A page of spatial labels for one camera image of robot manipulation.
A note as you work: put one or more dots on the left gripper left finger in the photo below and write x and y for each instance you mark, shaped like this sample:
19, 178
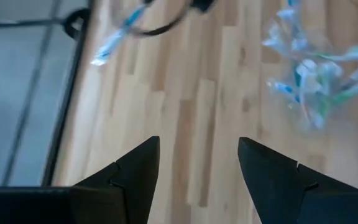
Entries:
129, 193

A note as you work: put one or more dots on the clear acrylic organizer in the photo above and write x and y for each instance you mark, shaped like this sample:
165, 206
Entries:
275, 46

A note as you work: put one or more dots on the green toothbrush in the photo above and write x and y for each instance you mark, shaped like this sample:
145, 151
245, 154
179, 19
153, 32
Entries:
343, 53
346, 95

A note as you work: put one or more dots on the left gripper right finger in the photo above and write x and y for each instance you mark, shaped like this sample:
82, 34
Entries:
275, 193

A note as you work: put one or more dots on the blue toothbrush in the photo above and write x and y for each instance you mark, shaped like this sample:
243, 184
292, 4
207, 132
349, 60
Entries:
113, 42
291, 3
286, 88

